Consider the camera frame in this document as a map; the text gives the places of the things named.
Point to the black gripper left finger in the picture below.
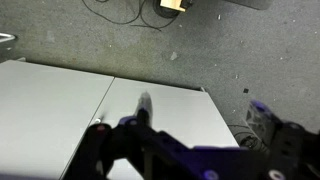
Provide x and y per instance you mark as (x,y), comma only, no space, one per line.
(143,113)

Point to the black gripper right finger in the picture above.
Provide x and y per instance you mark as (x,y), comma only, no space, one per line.
(263,122)

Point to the beige metal file cabinet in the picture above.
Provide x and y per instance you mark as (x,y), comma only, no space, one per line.
(185,123)

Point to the chrome chair leg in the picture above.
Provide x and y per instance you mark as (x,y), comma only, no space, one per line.
(6,37)

